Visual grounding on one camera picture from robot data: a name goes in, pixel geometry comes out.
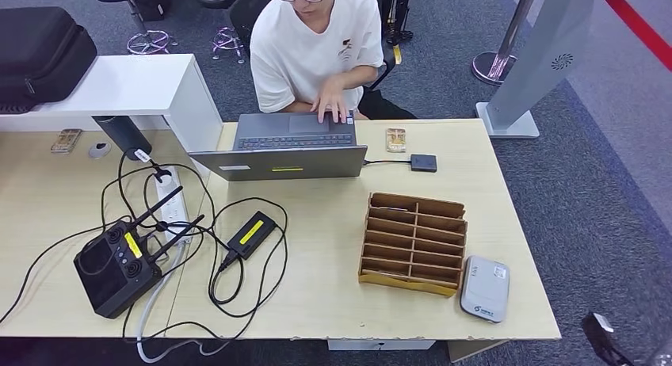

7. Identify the person's left hand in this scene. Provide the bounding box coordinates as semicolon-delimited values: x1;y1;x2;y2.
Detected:
311;74;352;125

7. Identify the person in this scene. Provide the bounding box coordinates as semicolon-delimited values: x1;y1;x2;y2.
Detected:
250;0;418;125

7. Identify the wooden card slot rack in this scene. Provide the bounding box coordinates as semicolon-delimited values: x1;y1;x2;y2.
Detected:
358;192;468;299

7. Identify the gold card in clear sleeve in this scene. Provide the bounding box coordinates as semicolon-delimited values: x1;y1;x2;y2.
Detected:
50;128;83;155

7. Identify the grey laptop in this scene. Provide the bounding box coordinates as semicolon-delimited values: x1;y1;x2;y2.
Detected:
188;111;368;182

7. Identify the small black square device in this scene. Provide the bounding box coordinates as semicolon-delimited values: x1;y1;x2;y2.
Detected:
410;153;438;173

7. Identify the humanoid robot on stand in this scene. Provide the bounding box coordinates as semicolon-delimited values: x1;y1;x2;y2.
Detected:
379;0;414;47

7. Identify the black adapter with yellow label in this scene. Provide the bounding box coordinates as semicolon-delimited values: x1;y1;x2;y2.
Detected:
227;211;278;261

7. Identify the white power strip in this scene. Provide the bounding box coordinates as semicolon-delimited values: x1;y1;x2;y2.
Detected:
153;166;191;246

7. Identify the black cylinder flask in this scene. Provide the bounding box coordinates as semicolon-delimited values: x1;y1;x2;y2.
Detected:
91;116;153;162

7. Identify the white raised shelf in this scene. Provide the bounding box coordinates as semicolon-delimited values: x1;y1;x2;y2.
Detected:
0;54;223;177

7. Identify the silver kiosk stand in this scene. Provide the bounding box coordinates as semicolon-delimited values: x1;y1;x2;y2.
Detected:
475;0;598;139

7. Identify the black remote controller with antennas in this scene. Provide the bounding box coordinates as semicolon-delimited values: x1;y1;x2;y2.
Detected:
72;185;206;321

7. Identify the wooden desk leg panel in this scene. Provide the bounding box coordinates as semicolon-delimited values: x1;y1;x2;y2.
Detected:
447;340;509;363

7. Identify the black carrying case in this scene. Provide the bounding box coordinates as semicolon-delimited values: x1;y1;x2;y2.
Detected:
0;6;99;116

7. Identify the red barrier belt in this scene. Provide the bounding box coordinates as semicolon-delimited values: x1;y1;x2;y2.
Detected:
595;0;672;74

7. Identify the chrome stanchion post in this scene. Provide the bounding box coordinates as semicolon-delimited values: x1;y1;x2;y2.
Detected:
471;0;542;86

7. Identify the black adapter cable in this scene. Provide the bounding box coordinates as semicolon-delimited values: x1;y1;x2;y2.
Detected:
121;197;289;349

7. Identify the black cable with white tag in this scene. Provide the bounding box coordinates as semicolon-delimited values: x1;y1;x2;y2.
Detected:
115;148;175;234

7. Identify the thick grey white cable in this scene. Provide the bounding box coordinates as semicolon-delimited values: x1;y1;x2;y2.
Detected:
135;242;235;366

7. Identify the black controller cable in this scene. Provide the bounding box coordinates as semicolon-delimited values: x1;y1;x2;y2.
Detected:
0;216;132;328

